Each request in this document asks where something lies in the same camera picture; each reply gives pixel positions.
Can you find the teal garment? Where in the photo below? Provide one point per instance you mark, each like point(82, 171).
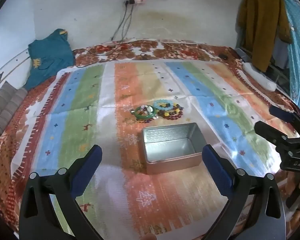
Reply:
point(51, 55)

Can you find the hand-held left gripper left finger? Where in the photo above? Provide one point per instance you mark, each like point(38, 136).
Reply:
point(86, 167)

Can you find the grey folded cushion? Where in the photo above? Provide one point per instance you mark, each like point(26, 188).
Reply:
point(5, 105)

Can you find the silver metal tin box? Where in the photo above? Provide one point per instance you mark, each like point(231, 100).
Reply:
point(171, 146)

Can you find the blue printed curtain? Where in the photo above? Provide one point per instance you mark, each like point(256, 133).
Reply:
point(296, 42)

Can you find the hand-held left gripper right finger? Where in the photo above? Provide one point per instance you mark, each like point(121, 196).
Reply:
point(216, 167)

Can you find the colourful striped blanket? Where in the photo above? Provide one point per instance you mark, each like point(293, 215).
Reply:
point(152, 50)

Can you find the striped patterned mat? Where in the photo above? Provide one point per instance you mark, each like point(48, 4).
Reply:
point(165, 85)

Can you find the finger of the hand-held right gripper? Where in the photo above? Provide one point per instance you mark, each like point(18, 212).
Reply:
point(267, 131)
point(281, 112)

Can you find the green bangle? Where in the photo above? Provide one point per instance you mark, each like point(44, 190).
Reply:
point(140, 117)

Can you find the white power strip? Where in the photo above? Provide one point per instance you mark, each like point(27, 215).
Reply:
point(137, 0)

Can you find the mustard hanging garment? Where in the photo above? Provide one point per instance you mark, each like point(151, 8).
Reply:
point(262, 25)

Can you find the white remote-like object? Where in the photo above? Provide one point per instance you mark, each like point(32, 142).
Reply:
point(260, 76)

